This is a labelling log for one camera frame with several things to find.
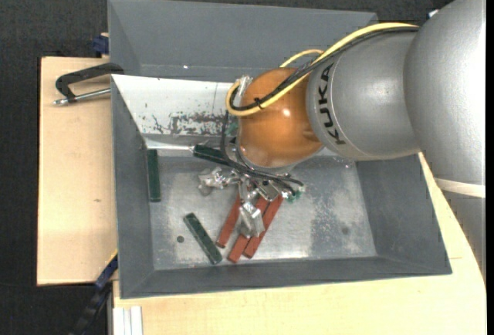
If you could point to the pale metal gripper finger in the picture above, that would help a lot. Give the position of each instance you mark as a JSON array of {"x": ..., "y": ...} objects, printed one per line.
[
  {"x": 258, "y": 221},
  {"x": 244, "y": 221}
]

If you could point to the red-brown flat block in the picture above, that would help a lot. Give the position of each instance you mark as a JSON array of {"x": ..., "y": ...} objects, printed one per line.
[
  {"x": 275, "y": 210},
  {"x": 229, "y": 225},
  {"x": 238, "y": 250}
]

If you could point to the dark green flat block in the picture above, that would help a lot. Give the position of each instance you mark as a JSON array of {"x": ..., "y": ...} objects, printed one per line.
[
  {"x": 154, "y": 175},
  {"x": 202, "y": 239},
  {"x": 208, "y": 154}
]

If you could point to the grey metal bin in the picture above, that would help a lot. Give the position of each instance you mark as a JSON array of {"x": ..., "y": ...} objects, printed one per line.
[{"x": 328, "y": 217}]

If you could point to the pale brown flat board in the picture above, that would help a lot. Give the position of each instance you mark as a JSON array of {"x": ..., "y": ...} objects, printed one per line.
[{"x": 77, "y": 171}]

